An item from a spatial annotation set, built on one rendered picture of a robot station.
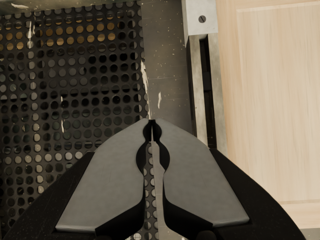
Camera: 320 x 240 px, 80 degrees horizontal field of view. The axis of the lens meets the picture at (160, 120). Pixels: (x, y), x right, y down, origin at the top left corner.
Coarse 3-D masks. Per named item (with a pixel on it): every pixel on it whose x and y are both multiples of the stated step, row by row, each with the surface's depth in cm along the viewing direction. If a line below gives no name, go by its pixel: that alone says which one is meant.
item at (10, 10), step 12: (0, 0) 44; (12, 0) 44; (24, 0) 44; (36, 0) 44; (48, 0) 45; (60, 0) 45; (72, 0) 45; (84, 0) 46; (96, 0) 46; (108, 0) 46; (120, 0) 47; (132, 0) 47; (0, 12) 48; (12, 12) 48
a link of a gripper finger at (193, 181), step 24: (168, 144) 10; (192, 144) 10; (168, 168) 8; (192, 168) 8; (216, 168) 8; (168, 192) 7; (192, 192) 7; (216, 192) 7; (168, 216) 7; (192, 216) 7; (216, 216) 6; (240, 216) 6
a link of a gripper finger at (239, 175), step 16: (224, 160) 9; (240, 176) 8; (240, 192) 7; (256, 192) 7; (256, 208) 7; (272, 208) 7; (240, 224) 6; (256, 224) 6; (272, 224) 6; (288, 224) 6
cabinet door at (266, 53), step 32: (224, 0) 44; (256, 0) 44; (288, 0) 44; (224, 32) 44; (256, 32) 44; (288, 32) 44; (224, 64) 44; (256, 64) 44; (288, 64) 44; (224, 96) 44; (256, 96) 44; (288, 96) 44; (256, 128) 44; (288, 128) 44; (256, 160) 44; (288, 160) 44; (288, 192) 44
